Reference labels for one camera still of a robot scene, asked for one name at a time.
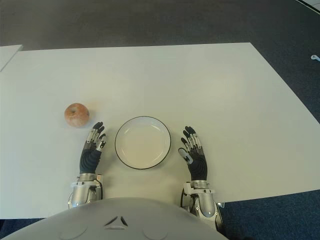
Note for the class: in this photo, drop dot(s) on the small white floor object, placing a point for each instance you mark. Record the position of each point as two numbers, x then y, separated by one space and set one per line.
315 57

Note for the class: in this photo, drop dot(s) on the red yellow apple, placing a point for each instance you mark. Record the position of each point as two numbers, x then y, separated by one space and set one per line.
76 115

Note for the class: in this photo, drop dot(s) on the grey robot torso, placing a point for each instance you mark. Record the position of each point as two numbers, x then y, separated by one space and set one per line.
112 222

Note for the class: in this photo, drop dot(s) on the white plate with black rim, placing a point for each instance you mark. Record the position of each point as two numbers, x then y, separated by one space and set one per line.
142 145

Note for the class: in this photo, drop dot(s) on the neighbouring white table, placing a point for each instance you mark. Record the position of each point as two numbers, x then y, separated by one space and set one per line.
8 56

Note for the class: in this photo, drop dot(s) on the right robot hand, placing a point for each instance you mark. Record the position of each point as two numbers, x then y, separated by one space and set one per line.
198 166

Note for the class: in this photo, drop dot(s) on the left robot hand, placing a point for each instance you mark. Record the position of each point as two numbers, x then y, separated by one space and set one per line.
88 160

